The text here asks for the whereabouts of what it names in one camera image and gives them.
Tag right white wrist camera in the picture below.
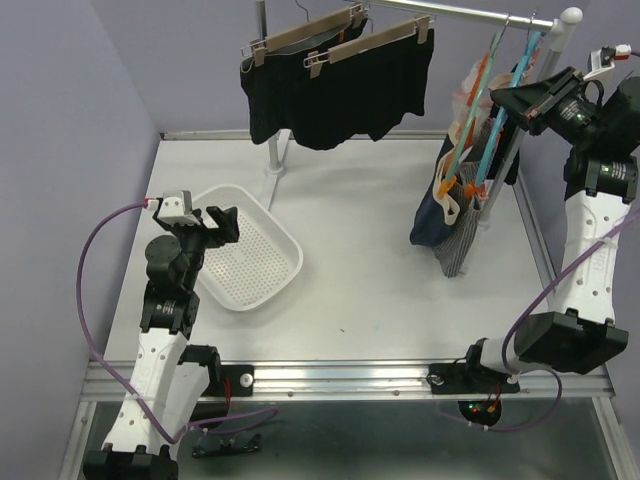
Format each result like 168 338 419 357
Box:
583 44 636 82

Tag aluminium mounting rail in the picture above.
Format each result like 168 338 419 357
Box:
80 360 615 402

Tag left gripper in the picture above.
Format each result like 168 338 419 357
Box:
153 206 238 290

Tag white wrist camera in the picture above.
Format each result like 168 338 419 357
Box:
583 44 636 82
145 190 193 225

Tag navy blue underwear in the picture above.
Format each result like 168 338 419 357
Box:
409 132 472 248

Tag wooden clip hanger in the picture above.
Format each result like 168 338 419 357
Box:
303 15 432 78
241 3 368 67

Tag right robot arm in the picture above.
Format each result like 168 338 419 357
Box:
426 67 639 395

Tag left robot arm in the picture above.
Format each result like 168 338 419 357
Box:
82 200 240 479

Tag blue plastic clip hanger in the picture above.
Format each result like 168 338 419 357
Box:
464 32 545 199

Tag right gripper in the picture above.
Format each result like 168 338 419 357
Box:
491 66 606 148

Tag green plastic clip hanger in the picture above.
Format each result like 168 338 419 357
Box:
436 14 511 199

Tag black shorts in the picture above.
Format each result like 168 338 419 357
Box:
240 19 368 145
286 29 435 150

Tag black eyeglasses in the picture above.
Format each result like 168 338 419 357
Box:
191 433 262 459

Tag metal clothes rack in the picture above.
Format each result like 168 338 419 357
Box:
254 1 583 209

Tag rear black shorts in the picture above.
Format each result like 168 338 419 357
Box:
240 19 368 145

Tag white perforated plastic basket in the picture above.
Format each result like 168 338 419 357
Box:
193 184 304 312

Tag white underwear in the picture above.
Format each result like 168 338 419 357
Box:
450 55 491 133

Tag front wooden clip hanger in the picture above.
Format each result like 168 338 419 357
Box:
303 15 432 78

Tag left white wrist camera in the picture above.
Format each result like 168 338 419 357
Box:
145 190 193 225

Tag front black shorts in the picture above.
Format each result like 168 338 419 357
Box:
286 29 435 150

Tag grey striped underwear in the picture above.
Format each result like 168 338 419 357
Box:
432 161 488 278

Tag rear wooden clip hanger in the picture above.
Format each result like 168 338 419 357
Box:
241 3 368 67

